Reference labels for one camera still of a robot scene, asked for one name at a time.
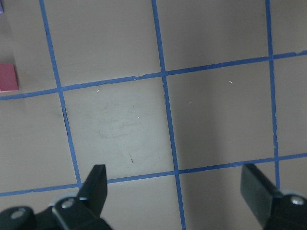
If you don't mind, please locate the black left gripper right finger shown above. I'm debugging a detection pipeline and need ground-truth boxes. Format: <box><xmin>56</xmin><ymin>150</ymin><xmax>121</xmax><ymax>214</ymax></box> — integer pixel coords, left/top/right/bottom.
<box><xmin>240</xmin><ymin>164</ymin><xmax>307</xmax><ymax>230</ymax></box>

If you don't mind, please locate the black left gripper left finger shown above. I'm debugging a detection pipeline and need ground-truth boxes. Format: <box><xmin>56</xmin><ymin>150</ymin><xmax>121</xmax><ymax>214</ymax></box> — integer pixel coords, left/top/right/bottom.
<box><xmin>52</xmin><ymin>164</ymin><xmax>112</xmax><ymax>230</ymax></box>

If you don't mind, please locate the red foam cube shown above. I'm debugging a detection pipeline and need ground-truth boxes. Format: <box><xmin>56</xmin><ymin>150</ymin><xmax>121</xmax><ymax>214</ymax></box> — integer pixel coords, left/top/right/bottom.
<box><xmin>0</xmin><ymin>63</ymin><xmax>18</xmax><ymax>92</ymax></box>

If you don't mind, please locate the purple foam cube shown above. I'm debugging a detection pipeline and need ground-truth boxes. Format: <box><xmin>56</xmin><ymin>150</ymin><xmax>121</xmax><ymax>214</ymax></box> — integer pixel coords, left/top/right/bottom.
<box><xmin>0</xmin><ymin>0</ymin><xmax>4</xmax><ymax>14</ymax></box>

